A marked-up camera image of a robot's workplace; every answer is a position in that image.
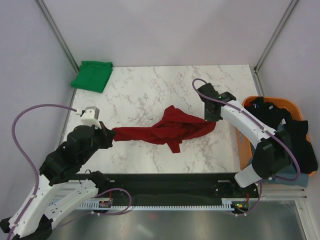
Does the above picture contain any folded green t-shirt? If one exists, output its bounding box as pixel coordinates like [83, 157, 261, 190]
[70, 61, 113, 93]

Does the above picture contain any black t-shirt in basket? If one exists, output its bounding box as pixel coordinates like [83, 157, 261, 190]
[242, 96, 318, 177]

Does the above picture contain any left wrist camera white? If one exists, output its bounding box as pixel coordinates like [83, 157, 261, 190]
[75, 106, 101, 129]

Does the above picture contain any right aluminium frame post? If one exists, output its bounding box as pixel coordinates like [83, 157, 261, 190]
[252, 0, 300, 74]

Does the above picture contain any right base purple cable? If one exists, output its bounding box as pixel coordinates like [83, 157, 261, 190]
[229, 182, 263, 218]

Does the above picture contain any white slotted cable duct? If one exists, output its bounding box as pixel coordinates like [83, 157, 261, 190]
[76, 198, 251, 211]

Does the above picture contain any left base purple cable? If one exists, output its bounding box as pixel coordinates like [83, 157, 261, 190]
[91, 188, 135, 218]

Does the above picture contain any red t-shirt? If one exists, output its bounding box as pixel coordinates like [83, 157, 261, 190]
[112, 105, 216, 154]

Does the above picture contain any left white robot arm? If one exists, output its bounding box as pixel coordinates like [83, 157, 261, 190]
[0, 124, 116, 240]

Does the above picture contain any aluminium frame post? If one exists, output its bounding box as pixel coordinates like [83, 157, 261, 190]
[252, 0, 300, 74]
[34, 0, 79, 73]

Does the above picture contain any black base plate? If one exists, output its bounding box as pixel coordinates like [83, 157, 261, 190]
[105, 173, 259, 206]

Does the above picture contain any blue-grey shirt in basket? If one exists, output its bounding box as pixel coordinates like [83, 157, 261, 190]
[241, 126, 308, 187]

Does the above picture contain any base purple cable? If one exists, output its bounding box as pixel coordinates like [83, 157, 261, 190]
[91, 188, 135, 218]
[229, 182, 263, 218]

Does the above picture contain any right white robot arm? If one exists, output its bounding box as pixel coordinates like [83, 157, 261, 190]
[194, 82, 301, 197]

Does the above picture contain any left aluminium frame post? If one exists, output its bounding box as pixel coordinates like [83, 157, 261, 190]
[34, 0, 79, 73]

